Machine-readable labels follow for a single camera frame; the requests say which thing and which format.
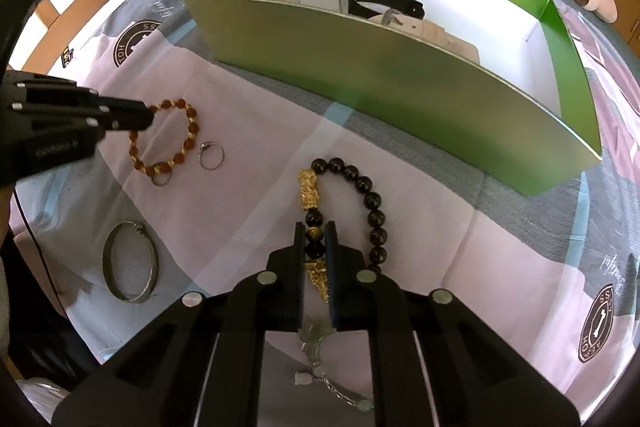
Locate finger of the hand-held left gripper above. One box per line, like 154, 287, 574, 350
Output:
25, 113, 154, 144
6, 73, 154, 116

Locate pale jade bead bracelet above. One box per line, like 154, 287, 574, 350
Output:
292, 317, 376, 413

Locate black cable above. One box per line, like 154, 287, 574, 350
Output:
14, 184, 68, 310

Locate black bead bracelet gold charms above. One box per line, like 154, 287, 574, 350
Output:
298, 158, 388, 303

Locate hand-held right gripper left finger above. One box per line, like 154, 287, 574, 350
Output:
52, 221, 307, 427

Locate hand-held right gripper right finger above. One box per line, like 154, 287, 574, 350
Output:
327, 221, 581, 427

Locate printed plaid bed sheet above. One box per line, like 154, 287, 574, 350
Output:
10, 0, 640, 427

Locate green cardboard box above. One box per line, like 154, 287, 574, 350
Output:
184, 0, 603, 198

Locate white wristwatch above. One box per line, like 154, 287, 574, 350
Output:
372, 9, 481, 68

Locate silver ring with stone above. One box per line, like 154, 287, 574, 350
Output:
198, 142, 224, 170

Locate brown bead bracelet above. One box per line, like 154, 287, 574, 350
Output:
129, 98, 201, 178

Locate silver bangle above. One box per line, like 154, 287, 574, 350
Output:
102, 221, 160, 304

